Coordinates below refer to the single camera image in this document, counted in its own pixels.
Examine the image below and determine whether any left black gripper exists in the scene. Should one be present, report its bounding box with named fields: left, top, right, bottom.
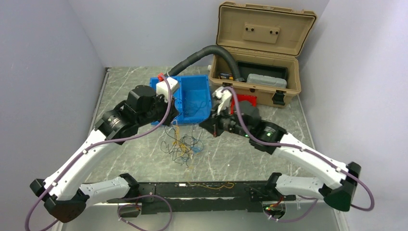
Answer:
left=137, top=92, right=179, bottom=128

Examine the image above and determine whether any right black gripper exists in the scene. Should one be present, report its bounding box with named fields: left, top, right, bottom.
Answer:
left=199, top=103, right=252, bottom=138

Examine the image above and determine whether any blue wire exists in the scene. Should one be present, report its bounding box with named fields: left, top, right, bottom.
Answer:
left=184, top=99, right=206, bottom=117

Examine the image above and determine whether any yellow black wire bundle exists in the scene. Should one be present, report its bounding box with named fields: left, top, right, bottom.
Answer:
left=159, top=124, right=205, bottom=169

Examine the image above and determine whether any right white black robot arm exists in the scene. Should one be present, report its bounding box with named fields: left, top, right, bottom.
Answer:
left=239, top=101, right=361, bottom=212

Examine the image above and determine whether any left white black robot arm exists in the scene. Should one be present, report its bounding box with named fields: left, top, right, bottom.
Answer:
left=30, top=82, right=179, bottom=223

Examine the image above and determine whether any blue two-compartment bin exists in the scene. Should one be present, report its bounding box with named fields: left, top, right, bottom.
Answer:
left=149, top=75, right=213, bottom=126

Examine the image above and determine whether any red plastic bin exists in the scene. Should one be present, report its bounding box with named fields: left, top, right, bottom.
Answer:
left=230, top=94, right=257, bottom=112

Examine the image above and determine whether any small colourful box in toolbox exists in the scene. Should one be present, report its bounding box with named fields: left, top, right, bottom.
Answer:
left=219, top=73, right=234, bottom=80

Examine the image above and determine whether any grey plastic case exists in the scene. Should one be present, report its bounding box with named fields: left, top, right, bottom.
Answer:
left=246, top=74, right=287, bottom=88

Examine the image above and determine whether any tan open toolbox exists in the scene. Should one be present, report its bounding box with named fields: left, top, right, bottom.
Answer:
left=209, top=1, right=318, bottom=108

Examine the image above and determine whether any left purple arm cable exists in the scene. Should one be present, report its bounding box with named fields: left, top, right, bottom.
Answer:
left=24, top=75, right=175, bottom=231

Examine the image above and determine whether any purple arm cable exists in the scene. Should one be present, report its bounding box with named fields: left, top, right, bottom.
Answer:
left=223, top=87, right=375, bottom=223
left=24, top=75, right=175, bottom=231

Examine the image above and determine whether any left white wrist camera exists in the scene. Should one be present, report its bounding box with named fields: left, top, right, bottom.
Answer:
left=156, top=74, right=180, bottom=103

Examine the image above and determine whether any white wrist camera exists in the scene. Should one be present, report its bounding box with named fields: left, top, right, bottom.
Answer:
left=156, top=74, right=180, bottom=103
left=212, top=86, right=232, bottom=115

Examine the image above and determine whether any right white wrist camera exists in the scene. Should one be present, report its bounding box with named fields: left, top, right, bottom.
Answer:
left=212, top=86, right=232, bottom=115

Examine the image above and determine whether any grey corrugated hose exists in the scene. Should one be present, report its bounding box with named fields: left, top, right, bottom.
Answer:
left=167, top=45, right=245, bottom=82

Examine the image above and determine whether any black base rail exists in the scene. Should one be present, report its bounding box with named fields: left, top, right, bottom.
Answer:
left=108, top=180, right=294, bottom=215

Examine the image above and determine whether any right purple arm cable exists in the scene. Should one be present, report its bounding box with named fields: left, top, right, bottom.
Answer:
left=223, top=87, right=375, bottom=223

